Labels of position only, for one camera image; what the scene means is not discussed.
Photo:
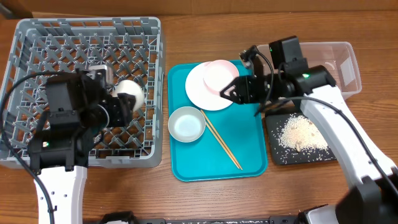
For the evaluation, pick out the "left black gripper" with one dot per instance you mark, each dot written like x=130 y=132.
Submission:
x=122 y=108

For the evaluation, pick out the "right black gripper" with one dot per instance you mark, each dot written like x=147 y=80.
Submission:
x=247 y=90

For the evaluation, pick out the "pale green cup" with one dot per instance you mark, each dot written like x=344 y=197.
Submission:
x=131 y=88

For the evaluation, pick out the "pink bowl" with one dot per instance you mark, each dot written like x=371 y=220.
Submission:
x=218 y=74

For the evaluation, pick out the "wooden chopstick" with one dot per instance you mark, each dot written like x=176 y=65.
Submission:
x=207 y=119
x=229 y=154

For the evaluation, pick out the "grey bowl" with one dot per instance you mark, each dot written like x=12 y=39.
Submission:
x=186 y=124

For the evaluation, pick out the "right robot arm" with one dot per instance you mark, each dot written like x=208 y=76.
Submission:
x=285 y=76

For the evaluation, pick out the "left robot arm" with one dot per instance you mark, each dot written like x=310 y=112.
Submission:
x=80 y=107

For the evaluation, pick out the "large pink plate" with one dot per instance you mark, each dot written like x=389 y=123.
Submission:
x=198 y=93

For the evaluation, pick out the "spilled rice pile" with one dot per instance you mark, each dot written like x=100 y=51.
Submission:
x=300 y=134

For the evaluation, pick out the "grey plastic dish rack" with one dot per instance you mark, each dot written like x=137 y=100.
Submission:
x=134 y=47

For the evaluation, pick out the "black tray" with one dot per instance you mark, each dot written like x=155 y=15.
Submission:
x=287 y=156

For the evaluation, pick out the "teal serving tray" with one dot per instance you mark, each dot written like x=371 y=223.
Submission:
x=205 y=159

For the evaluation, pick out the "clear plastic bin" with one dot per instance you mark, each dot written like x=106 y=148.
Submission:
x=337 y=57

